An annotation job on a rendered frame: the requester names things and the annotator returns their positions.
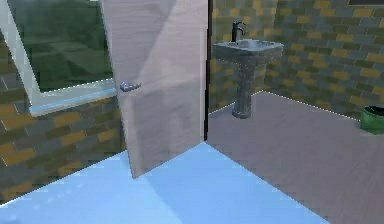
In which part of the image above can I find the pale wooden room door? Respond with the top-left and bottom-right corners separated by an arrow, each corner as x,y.
99,0 -> 210,180

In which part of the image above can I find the black sink faucet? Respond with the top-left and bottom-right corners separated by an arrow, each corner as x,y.
231,19 -> 247,43

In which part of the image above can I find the white framed window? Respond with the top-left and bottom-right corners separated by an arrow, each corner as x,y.
0,0 -> 118,117

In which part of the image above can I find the green round bin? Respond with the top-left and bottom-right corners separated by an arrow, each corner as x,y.
359,105 -> 384,136

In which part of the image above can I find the grey door lever handle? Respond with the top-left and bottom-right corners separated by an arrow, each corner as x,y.
119,81 -> 143,93

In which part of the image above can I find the grey stone pedestal sink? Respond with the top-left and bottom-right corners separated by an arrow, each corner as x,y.
212,38 -> 285,120

